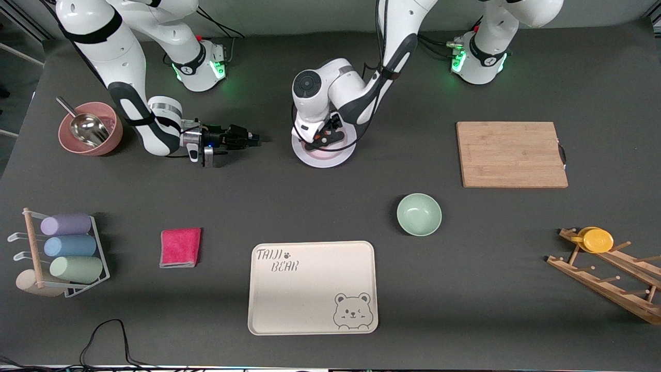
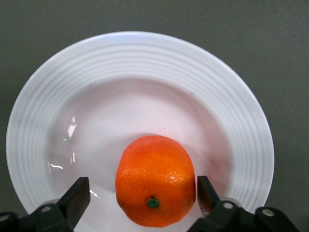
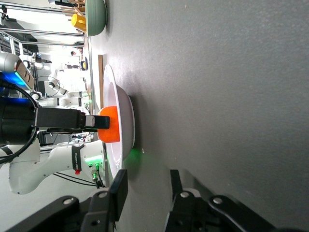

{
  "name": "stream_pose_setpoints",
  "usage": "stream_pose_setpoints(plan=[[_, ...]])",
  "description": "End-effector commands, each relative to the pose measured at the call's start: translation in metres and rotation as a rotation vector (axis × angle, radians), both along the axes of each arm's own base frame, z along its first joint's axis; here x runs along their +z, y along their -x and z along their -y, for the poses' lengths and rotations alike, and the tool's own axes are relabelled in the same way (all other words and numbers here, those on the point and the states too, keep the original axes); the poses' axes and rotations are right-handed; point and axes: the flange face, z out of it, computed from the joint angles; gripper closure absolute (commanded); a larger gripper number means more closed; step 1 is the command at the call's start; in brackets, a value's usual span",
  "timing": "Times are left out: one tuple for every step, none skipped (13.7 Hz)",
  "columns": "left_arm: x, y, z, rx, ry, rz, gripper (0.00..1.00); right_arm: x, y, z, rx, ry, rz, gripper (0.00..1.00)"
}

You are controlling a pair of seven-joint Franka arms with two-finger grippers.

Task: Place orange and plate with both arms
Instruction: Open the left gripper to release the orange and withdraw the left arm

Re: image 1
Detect white plate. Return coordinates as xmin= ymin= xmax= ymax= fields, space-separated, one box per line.
xmin=292 ymin=121 xmax=357 ymax=168

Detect pink bowl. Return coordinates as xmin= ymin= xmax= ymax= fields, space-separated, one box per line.
xmin=58 ymin=102 xmax=123 ymax=157

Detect pink cloth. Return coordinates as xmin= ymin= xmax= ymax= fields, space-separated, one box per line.
xmin=159 ymin=227 xmax=202 ymax=269

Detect light green bowl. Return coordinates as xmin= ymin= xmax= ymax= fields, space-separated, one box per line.
xmin=397 ymin=193 xmax=443 ymax=237

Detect metal scoop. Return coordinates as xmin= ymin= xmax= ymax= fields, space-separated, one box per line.
xmin=56 ymin=97 xmax=111 ymax=148

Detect cream bear print tray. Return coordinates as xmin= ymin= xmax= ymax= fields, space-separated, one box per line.
xmin=247 ymin=241 xmax=379 ymax=336

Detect purple cup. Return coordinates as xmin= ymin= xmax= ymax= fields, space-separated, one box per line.
xmin=40 ymin=213 xmax=92 ymax=237

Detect bamboo cutting board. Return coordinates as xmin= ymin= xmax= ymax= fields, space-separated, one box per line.
xmin=456 ymin=121 xmax=569 ymax=189

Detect blue cup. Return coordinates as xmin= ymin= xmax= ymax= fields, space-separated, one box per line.
xmin=43 ymin=235 xmax=98 ymax=258

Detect green cup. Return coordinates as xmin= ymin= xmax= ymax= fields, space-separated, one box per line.
xmin=50 ymin=256 xmax=104 ymax=284

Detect beige cup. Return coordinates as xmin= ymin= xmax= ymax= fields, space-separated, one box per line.
xmin=15 ymin=269 xmax=65 ymax=298

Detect yellow mug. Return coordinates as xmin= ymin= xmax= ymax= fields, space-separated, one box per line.
xmin=571 ymin=226 xmax=615 ymax=254

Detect wooden mug rack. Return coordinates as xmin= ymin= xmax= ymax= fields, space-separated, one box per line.
xmin=546 ymin=227 xmax=661 ymax=326

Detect black right arm base cable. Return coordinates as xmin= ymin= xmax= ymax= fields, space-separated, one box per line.
xmin=194 ymin=8 xmax=244 ymax=65

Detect black arm base cable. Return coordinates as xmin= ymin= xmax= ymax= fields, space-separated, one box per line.
xmin=194 ymin=8 xmax=244 ymax=65
xmin=418 ymin=32 xmax=460 ymax=57

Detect black left arm base cable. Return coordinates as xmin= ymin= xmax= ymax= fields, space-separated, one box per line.
xmin=418 ymin=32 xmax=460 ymax=57

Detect black floor cable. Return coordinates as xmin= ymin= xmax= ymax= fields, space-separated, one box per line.
xmin=0 ymin=319 xmax=207 ymax=372

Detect white wire cup rack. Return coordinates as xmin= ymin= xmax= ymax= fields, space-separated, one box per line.
xmin=7 ymin=208 xmax=111 ymax=299

